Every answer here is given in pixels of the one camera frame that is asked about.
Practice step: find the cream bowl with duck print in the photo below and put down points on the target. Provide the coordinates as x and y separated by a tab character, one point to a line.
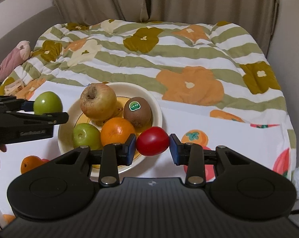
66	129

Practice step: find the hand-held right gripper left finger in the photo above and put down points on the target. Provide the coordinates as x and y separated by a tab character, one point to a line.
132	150

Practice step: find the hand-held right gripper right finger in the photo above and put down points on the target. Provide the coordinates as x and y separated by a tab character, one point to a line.
174	150

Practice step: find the large orange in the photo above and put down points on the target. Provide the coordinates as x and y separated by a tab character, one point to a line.
117	131

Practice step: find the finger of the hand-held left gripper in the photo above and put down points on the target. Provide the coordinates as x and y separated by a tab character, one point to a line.
40	120
8	102

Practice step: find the yellow-red apple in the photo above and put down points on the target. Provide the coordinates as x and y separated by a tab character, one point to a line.
97	101

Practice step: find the tissue packet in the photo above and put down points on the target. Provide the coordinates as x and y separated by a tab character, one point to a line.
14	86

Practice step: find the grey padded headboard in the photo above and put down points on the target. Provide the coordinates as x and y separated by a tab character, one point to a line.
20	27

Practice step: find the white printed tablecloth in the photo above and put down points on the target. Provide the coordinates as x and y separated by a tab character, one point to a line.
226	133

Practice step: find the green apple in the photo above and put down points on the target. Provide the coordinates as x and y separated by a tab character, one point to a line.
49	101
86	135

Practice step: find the red cherry tomato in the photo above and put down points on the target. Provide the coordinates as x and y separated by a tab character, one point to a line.
151	141

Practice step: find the pink plush toy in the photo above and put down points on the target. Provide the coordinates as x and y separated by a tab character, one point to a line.
13	59

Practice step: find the flower striped blanket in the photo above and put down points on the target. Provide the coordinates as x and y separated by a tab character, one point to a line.
164	62

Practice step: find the brown kiwi with green sticker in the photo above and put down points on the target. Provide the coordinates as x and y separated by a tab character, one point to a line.
137	116

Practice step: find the beige curtain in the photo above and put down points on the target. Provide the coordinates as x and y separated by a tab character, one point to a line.
189	0

